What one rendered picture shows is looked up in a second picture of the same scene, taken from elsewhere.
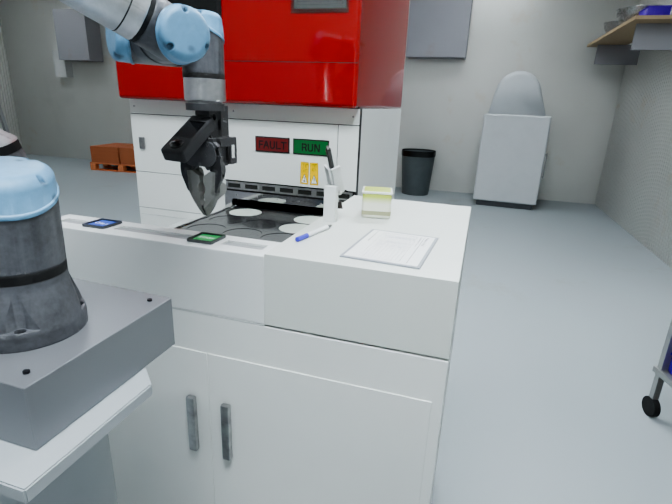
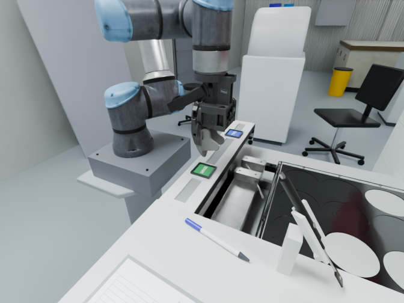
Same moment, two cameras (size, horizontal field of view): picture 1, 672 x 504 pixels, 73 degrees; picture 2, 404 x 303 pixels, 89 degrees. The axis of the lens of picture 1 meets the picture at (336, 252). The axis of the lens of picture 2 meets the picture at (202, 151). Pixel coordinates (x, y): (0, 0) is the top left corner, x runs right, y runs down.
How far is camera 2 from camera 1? 0.97 m
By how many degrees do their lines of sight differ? 88
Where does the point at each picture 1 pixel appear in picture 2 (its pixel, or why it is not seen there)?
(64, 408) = (100, 172)
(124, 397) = (112, 189)
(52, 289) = (117, 137)
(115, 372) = (118, 180)
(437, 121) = not seen: outside the picture
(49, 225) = (114, 113)
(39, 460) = (88, 177)
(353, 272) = (95, 267)
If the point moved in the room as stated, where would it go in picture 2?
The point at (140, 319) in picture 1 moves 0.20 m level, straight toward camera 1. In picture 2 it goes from (129, 171) to (59, 181)
